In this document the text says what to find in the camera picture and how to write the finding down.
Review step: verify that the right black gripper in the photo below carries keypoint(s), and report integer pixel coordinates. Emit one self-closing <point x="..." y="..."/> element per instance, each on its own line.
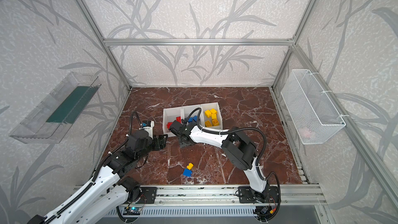
<point x="175" y="127"/>

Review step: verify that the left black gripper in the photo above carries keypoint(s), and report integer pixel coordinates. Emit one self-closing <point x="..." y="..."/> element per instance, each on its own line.
<point x="159" y="142"/>

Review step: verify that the small yellow lego brick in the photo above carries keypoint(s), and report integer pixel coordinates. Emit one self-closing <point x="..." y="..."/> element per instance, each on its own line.
<point x="190" y="166"/>

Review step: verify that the large yellow lego brick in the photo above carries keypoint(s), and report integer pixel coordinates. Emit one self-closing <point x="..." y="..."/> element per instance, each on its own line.
<point x="208" y="113"/>

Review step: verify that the yellow lego brick top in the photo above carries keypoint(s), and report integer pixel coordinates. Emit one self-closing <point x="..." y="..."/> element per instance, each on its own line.
<point x="215" y="122"/>

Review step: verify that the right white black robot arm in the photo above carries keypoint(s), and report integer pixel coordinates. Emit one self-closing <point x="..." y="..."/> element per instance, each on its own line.
<point x="241" y="151"/>

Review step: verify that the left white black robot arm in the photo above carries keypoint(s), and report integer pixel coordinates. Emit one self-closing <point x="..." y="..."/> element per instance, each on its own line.
<point x="109" y="187"/>

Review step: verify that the left white sorting bin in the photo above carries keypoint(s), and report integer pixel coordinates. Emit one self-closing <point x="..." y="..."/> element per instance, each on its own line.
<point x="170" y="115"/>

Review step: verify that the blue lego brick bottom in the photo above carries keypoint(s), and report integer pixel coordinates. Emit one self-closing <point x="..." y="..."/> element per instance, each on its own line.
<point x="187" y="172"/>

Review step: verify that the right white sorting bin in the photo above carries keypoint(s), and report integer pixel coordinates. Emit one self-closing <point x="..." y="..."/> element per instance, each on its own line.
<point x="203" y="118"/>

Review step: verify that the green circuit board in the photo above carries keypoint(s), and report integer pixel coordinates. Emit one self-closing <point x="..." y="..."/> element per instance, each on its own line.
<point x="132" y="211"/>

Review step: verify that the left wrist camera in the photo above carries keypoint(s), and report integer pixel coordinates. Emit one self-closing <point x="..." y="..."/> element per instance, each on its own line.
<point x="148" y="126"/>

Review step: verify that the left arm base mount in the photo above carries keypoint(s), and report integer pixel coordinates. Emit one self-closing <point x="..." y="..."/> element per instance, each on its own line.
<point x="142" y="195"/>

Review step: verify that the clear plastic wall tray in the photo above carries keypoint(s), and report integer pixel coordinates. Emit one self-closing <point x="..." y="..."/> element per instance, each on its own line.
<point x="49" y="122"/>

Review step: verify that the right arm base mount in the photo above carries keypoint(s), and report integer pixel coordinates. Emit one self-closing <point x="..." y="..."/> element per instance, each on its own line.
<point x="271" y="194"/>

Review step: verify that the aluminium front rail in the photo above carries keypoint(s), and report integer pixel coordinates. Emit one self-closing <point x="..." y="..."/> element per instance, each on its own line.
<point x="227" y="195"/>

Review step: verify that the white wire mesh basket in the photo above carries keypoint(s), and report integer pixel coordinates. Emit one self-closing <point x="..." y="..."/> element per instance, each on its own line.
<point x="313" y="114"/>

